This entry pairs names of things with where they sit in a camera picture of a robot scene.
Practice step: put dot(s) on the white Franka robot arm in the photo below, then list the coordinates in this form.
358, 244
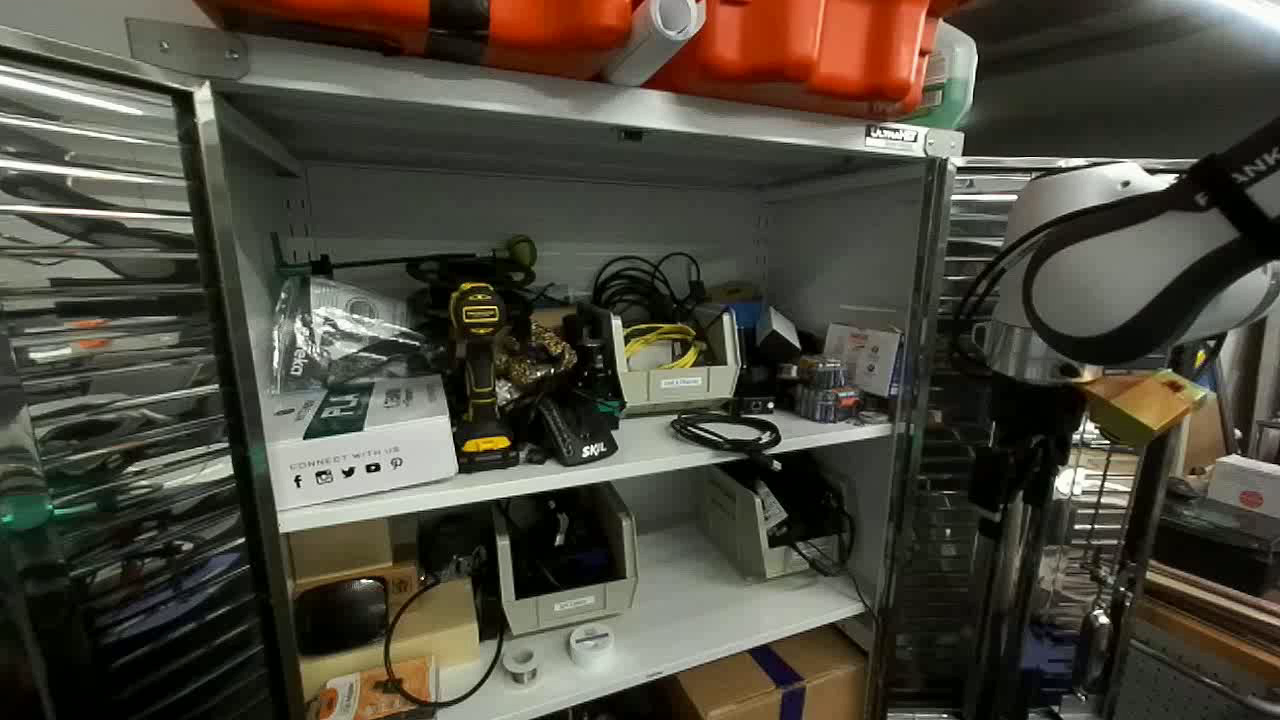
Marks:
1135, 265

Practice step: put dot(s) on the white printed cardboard box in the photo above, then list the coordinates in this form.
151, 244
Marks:
361, 446

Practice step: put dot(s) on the brown cardboard box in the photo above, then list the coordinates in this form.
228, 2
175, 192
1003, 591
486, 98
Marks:
434, 626

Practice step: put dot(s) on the cardboard box with blue tape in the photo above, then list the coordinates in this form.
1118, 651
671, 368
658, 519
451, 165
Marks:
773, 680

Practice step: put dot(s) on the white box with red dot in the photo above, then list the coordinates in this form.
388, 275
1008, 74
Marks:
1246, 480

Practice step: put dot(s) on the black battery charger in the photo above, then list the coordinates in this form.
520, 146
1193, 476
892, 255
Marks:
578, 429

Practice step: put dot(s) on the pack of batteries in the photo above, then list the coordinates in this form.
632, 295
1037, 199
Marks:
820, 391

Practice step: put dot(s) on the white card package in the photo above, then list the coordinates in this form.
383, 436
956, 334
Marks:
865, 357

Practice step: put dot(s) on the white metal shelf unit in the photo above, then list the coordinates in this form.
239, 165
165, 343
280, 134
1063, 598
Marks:
693, 604

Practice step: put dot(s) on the grey bin with black items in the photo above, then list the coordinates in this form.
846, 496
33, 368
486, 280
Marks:
566, 601

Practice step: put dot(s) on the green black long tool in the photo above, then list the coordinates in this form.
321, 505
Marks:
403, 261

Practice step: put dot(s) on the white tape roll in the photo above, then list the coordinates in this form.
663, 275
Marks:
520, 661
589, 646

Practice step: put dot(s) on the clear plastic bag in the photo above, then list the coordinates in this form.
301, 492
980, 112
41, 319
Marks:
335, 334

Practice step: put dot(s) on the white plastic tube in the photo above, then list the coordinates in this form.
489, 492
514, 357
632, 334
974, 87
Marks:
652, 39

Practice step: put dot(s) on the black oval device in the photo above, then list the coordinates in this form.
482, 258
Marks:
343, 614

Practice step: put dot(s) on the black tripod stand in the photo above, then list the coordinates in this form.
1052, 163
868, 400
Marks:
1012, 533

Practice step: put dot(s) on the clear green plastic lid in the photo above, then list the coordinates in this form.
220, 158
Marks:
955, 74

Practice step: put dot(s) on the large orange plastic case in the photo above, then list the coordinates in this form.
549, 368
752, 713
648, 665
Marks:
335, 16

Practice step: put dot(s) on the yellow wooden block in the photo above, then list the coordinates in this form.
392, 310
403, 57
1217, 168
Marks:
1141, 404

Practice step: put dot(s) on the shiny metal tray rack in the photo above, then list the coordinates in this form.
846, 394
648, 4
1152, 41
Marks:
107, 400

